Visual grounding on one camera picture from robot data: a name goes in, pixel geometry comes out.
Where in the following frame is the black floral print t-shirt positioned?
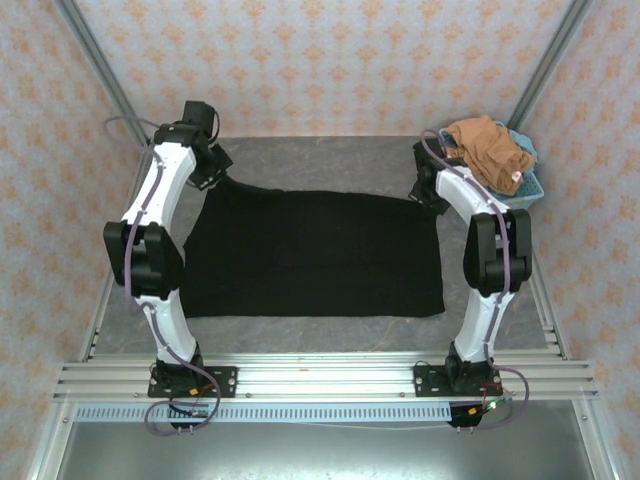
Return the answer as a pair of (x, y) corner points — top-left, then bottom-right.
(179, 178), (447, 319)

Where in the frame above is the aluminium side rail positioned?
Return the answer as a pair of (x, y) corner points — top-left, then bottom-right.
(77, 274), (116, 361)
(529, 249), (571, 361)

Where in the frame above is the white slotted cable duct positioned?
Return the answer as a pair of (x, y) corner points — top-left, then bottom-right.
(74, 403), (454, 424)

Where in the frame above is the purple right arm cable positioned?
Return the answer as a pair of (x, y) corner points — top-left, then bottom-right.
(421, 129), (531, 432)

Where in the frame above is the aluminium frame post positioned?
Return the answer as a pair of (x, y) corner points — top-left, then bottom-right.
(54, 0), (151, 146)
(504, 0), (594, 131)

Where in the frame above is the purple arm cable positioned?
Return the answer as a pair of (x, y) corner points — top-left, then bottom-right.
(421, 129), (531, 432)
(103, 115), (222, 437)

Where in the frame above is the light blue perforated plastic basket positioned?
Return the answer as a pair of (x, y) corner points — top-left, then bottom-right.
(438, 119), (546, 210)

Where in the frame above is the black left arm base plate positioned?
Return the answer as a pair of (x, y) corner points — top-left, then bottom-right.
(147, 366), (238, 400)

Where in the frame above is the tan t-shirt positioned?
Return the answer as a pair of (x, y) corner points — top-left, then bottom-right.
(444, 114), (536, 197)

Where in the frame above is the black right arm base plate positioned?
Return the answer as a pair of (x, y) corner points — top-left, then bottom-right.
(413, 363), (503, 399)

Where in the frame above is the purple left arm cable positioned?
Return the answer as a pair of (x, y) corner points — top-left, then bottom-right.
(103, 115), (222, 437)

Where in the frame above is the aluminium mounting rail beam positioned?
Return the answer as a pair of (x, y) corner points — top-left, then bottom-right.
(54, 355), (599, 401)

